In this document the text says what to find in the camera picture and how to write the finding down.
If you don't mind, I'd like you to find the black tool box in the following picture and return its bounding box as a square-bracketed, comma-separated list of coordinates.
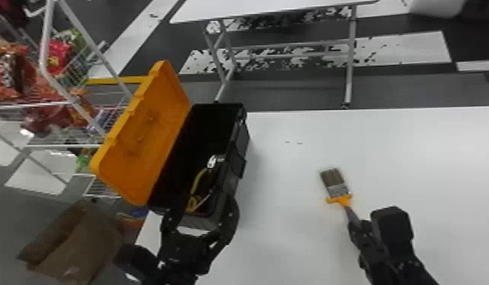
[89, 60, 251, 232]

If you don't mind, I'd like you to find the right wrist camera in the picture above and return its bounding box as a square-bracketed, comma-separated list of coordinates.
[370, 205, 415, 261]

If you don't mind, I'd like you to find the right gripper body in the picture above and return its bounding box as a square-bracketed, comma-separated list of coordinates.
[346, 218, 403, 285]

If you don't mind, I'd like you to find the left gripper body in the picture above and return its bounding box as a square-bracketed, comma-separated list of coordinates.
[155, 232, 215, 280]

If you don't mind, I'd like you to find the green snack packet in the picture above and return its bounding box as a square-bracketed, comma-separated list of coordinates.
[58, 27, 87, 55]

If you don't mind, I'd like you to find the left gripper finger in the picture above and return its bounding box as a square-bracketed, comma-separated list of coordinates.
[160, 206, 178, 236]
[207, 198, 241, 251]

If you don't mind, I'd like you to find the orange paint brush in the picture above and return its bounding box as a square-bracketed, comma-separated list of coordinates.
[319, 167, 363, 230]

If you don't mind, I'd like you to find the white side table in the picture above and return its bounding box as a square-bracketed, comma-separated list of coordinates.
[168, 0, 381, 110]

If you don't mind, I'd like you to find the cardboard box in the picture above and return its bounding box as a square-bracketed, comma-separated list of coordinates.
[17, 198, 124, 285]

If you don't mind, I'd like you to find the white wire rack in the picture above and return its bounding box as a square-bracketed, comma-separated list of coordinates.
[0, 0, 150, 200]

